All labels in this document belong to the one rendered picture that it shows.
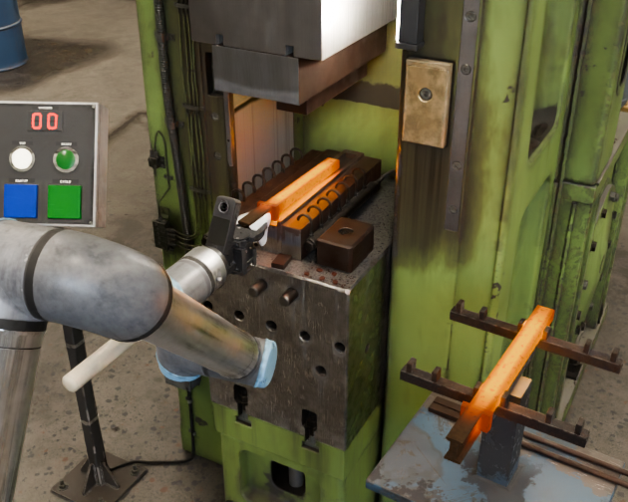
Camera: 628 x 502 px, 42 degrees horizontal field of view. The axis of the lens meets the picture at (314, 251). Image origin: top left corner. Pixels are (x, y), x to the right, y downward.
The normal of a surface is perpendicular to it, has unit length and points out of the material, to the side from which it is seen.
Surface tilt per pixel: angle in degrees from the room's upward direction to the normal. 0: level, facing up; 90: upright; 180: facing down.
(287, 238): 90
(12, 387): 78
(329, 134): 90
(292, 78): 90
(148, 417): 0
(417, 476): 0
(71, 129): 60
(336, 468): 90
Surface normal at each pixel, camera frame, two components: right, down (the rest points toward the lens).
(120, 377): 0.00, -0.86
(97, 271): 0.47, -0.29
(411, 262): -0.48, 0.44
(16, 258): -0.22, -0.33
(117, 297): 0.49, 0.19
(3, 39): 0.77, 0.32
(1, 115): -0.05, 0.00
